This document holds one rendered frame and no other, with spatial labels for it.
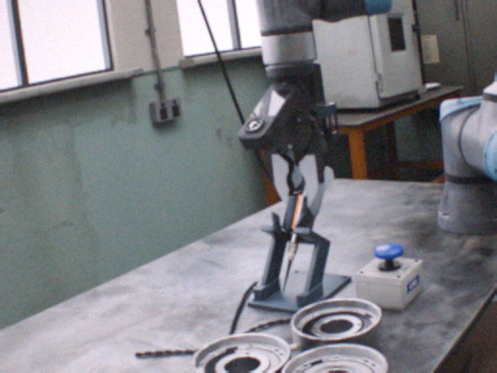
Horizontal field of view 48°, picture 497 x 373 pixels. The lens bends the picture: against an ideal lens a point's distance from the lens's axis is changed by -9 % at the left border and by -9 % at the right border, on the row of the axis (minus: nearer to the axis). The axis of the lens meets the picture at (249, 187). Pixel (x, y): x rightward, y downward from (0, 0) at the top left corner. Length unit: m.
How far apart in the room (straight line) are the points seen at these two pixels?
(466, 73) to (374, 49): 1.72
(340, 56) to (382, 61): 0.22
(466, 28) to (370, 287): 3.74
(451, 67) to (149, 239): 2.72
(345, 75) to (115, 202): 1.24
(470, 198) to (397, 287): 0.31
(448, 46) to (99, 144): 2.86
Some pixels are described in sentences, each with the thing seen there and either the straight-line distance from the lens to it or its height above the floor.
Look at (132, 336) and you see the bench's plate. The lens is 0.82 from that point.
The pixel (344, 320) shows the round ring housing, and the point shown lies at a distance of 0.71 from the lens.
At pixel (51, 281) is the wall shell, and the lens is 2.33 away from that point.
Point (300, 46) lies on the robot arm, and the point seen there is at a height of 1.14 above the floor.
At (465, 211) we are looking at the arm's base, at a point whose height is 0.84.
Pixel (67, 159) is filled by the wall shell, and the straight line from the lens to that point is 2.32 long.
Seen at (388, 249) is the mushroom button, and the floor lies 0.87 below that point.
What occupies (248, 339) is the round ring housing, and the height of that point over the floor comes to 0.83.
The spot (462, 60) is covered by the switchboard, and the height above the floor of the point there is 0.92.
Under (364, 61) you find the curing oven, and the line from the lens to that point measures 2.84.
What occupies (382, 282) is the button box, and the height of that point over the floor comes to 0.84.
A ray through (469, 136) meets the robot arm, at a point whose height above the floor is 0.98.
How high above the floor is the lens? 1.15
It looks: 13 degrees down
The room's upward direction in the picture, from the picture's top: 8 degrees counter-clockwise
